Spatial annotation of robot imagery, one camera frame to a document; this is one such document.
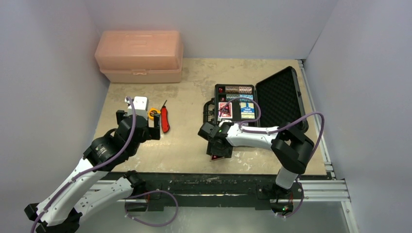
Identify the all-in triangle button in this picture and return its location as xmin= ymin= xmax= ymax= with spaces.
xmin=219 ymin=102 xmax=232 ymax=118
xmin=210 ymin=155 xmax=224 ymax=161

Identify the black poker set case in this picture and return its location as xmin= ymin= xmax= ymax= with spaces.
xmin=203 ymin=67 xmax=305 ymax=127

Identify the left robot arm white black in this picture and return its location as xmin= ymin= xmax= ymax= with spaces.
xmin=24 ymin=110 xmax=161 ymax=233

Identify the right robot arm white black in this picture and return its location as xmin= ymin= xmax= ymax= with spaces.
xmin=198 ymin=121 xmax=315 ymax=198

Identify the red black utility knife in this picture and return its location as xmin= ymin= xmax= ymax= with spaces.
xmin=160 ymin=100 xmax=170 ymax=133

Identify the yellow tape measure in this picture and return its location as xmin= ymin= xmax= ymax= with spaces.
xmin=148 ymin=108 xmax=161 ymax=120

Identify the red playing card deck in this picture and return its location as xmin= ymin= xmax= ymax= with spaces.
xmin=218 ymin=102 xmax=233 ymax=121

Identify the blue playing card deck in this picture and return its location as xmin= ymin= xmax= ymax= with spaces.
xmin=240 ymin=102 xmax=255 ymax=119

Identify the blue chip row in case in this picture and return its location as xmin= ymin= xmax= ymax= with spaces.
xmin=225 ymin=94 xmax=254 ymax=102

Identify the brown chip row in case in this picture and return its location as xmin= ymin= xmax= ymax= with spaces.
xmin=224 ymin=86 xmax=253 ymax=94

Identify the pink plastic storage box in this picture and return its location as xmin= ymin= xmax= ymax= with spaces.
xmin=95 ymin=31 xmax=184 ymax=83

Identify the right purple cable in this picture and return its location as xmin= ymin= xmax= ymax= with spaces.
xmin=218 ymin=98 xmax=326 ymax=219

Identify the purple cable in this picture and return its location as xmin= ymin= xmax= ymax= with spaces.
xmin=30 ymin=96 xmax=179 ymax=233
xmin=218 ymin=98 xmax=326 ymax=219

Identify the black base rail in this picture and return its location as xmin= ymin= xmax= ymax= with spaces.
xmin=126 ymin=172 xmax=303 ymax=213

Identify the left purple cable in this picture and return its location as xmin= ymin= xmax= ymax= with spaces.
xmin=30 ymin=96 xmax=179 ymax=233

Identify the aluminium frame rail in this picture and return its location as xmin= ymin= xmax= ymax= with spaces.
xmin=66 ymin=59 xmax=360 ymax=233

